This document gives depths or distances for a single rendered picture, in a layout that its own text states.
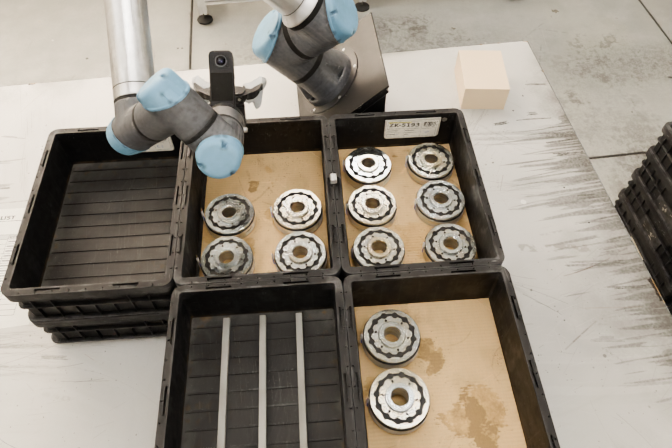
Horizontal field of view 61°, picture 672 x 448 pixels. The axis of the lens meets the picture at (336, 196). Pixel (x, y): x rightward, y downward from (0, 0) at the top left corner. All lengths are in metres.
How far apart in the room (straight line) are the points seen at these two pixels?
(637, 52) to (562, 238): 1.94
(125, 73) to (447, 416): 0.81
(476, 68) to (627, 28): 1.82
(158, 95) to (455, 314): 0.66
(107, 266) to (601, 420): 1.01
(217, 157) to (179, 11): 2.36
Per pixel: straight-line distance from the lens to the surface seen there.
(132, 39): 1.09
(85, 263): 1.25
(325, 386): 1.04
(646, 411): 1.31
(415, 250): 1.17
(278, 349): 1.07
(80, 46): 3.19
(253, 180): 1.28
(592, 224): 1.48
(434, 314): 1.11
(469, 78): 1.62
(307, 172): 1.28
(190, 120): 0.94
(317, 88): 1.41
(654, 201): 2.04
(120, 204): 1.31
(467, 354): 1.09
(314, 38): 1.28
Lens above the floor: 1.82
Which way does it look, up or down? 53 degrees down
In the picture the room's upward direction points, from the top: straight up
